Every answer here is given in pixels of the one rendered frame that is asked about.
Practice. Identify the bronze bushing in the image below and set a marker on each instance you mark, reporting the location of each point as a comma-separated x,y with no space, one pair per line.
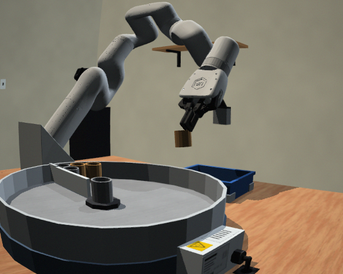
81,166
93,169
183,138

